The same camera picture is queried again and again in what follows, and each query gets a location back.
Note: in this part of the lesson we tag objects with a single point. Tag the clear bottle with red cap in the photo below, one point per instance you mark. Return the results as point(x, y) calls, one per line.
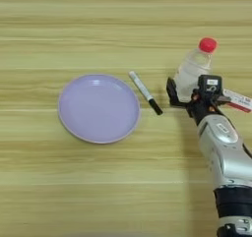
point(193, 67)

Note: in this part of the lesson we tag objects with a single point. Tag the white marker with black cap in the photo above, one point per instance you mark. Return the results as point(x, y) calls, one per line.
point(141, 87)

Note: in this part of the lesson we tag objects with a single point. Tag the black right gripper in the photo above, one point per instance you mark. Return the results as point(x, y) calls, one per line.
point(201, 109)

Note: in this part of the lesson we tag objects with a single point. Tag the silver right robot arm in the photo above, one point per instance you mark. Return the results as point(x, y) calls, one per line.
point(226, 155)

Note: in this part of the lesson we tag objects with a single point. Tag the lavender round plate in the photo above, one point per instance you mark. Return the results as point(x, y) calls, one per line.
point(98, 113)

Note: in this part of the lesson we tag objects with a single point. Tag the red and white small box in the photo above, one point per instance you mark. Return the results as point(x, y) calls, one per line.
point(241, 100)

